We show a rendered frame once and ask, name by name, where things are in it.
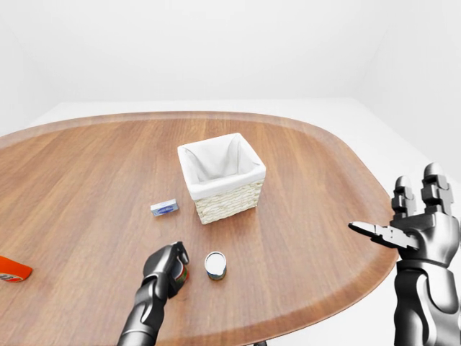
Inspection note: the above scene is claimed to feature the small blue grey box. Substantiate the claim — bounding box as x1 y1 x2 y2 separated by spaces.
150 198 180 218

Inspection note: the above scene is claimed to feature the orange printed carton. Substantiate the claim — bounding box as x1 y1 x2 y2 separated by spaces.
0 255 33 283

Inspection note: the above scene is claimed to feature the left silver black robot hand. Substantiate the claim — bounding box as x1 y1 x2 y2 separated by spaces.
143 241 190 299

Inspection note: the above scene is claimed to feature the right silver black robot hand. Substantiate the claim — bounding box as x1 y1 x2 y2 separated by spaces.
347 162 461 270

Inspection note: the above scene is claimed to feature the red green tomato sauce tin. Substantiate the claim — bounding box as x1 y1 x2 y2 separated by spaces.
171 264 190 291

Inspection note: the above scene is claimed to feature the white lined wicker basket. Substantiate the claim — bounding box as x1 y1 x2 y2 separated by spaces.
176 132 267 226

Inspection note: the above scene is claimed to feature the tin with white lid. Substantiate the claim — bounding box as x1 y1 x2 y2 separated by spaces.
204 251 228 282

